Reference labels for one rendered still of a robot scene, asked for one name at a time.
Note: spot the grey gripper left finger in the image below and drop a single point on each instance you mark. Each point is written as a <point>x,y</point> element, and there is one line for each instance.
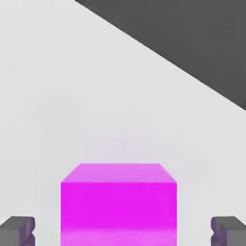
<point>13,233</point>

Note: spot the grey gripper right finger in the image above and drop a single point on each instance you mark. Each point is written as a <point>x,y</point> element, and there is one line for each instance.
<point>231,233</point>

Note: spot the small magenta cube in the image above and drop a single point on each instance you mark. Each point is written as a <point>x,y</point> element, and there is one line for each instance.
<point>118,207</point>

